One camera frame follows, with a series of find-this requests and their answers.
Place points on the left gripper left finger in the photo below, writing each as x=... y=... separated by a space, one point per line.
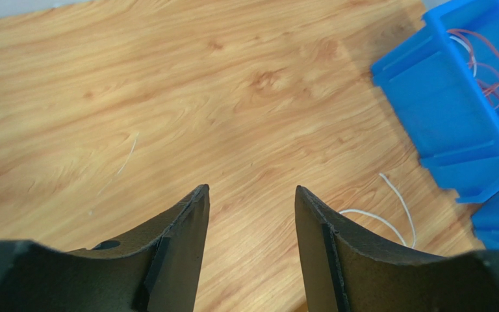
x=152 y=267

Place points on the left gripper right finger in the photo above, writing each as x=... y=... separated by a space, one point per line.
x=346 y=267

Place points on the far blue plastic bin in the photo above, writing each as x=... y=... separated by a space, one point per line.
x=443 y=84

